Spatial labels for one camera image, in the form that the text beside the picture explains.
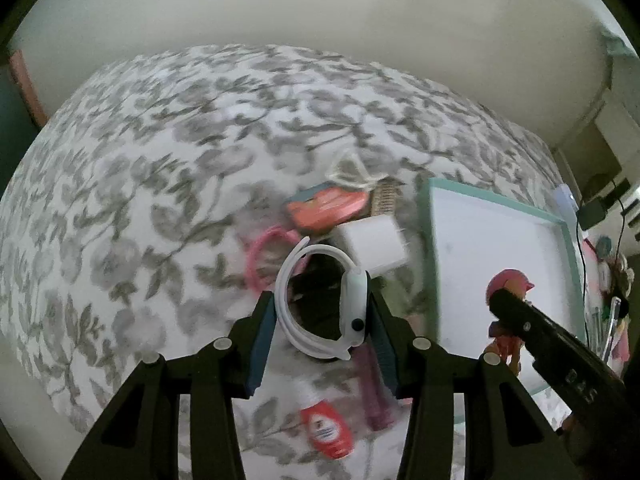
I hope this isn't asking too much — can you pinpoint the white glowing device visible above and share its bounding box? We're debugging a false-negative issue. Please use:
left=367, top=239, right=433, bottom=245
left=552, top=183, right=578, bottom=228

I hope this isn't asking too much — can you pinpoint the floral grey white bedspread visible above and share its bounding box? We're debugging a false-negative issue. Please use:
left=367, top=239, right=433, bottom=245
left=1, top=44, right=562, bottom=434

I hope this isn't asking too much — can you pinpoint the white hair bow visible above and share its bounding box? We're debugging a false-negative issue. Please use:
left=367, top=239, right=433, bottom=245
left=324, top=150, right=388, bottom=192

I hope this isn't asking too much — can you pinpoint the white cube charger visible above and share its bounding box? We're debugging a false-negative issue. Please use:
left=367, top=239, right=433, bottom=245
left=330, top=214, right=409, bottom=278

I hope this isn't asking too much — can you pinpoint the red small bottle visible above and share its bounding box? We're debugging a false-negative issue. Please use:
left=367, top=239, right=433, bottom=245
left=295, top=382, right=354, bottom=460

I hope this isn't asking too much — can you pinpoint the coral pink card box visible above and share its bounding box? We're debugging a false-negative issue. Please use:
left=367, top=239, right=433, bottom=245
left=284, top=183, right=369, bottom=233

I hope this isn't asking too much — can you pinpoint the brown comb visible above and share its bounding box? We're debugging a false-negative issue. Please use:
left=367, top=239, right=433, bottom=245
left=369, top=178, right=399, bottom=217

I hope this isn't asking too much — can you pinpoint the puppy toy figure pink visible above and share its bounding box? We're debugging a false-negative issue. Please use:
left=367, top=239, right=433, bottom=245
left=485, top=269, right=534, bottom=376

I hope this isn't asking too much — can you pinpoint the black power adapter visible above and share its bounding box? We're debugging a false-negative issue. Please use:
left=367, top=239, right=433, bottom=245
left=576, top=197, right=608, bottom=231

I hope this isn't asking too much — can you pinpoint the magenta tube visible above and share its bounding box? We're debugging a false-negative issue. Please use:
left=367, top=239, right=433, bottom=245
left=352, top=342, right=395, bottom=431

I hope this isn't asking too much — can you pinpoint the teal rimmed white tray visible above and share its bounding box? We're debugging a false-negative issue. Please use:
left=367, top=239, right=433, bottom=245
left=418, top=176, right=587, bottom=401

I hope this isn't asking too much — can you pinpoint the pink hair tie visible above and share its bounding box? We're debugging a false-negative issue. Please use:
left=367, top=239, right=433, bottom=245
left=246, top=224, right=304, bottom=297

